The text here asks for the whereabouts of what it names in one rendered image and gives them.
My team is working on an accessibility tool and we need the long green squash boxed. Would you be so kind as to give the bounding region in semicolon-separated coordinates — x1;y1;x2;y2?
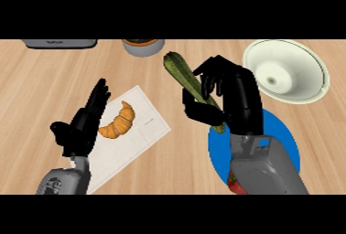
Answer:
163;51;228;134

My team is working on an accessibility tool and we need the grey flat appliance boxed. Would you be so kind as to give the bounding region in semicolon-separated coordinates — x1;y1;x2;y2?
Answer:
21;38;100;50

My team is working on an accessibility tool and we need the white rectangular placemat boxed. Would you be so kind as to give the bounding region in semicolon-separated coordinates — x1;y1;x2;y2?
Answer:
85;84;173;196

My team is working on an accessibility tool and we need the golden brown croissant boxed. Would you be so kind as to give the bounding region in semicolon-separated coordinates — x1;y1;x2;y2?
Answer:
98;101;137;140

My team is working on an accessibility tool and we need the grey plant pot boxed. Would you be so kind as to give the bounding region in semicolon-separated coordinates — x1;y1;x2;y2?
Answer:
120;38;166;59

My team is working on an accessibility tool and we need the red vegetable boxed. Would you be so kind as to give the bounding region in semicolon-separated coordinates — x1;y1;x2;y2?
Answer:
227;170;249;196

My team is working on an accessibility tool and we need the round blue plate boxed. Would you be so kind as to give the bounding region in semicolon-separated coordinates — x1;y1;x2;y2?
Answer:
207;108;302;186

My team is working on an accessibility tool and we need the pale cream bowl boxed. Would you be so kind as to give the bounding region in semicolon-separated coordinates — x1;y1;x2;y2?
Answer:
243;39;332;105

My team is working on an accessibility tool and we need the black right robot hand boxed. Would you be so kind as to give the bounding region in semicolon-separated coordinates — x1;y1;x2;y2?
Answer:
181;55;265;136

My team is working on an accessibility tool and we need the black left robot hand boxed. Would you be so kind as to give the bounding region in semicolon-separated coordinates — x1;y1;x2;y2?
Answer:
49;78;113;158

